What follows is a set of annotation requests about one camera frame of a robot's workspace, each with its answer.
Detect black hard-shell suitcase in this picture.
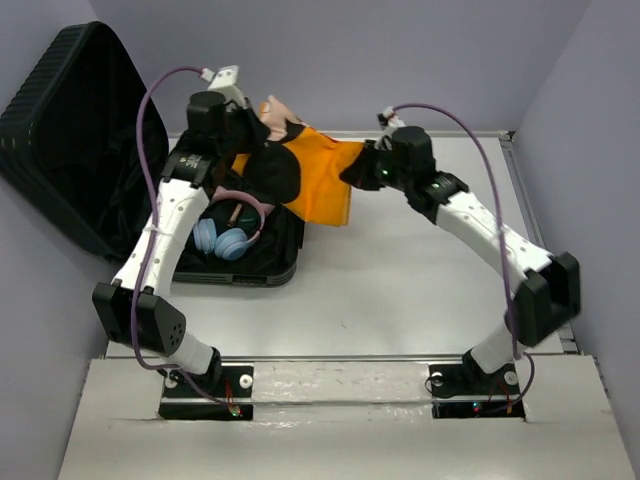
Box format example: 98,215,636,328
1,21,305,287

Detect pink blue cat-ear headphones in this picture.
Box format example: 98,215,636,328
192,186,275,261

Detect orange black patterned cloth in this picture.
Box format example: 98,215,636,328
232,95,364,227

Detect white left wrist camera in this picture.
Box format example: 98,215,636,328
199,65,247,109

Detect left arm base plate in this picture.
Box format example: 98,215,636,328
157,363,254,422

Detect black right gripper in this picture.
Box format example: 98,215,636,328
342,140,416,194

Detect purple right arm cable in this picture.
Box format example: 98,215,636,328
392,102,536,396

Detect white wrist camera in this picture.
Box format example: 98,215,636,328
377,106,406,136
199,65,247,109

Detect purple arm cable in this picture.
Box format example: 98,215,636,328
130,66,236,409
392,102,536,396

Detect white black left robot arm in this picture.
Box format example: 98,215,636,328
92,90,270,395

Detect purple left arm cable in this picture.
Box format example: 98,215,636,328
130,66,236,409

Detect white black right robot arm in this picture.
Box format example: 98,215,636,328
340,126,581,392

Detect rose gold lipstick tube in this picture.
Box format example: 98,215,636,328
228,204,243,228

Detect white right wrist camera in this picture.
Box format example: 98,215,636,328
377,106,406,136

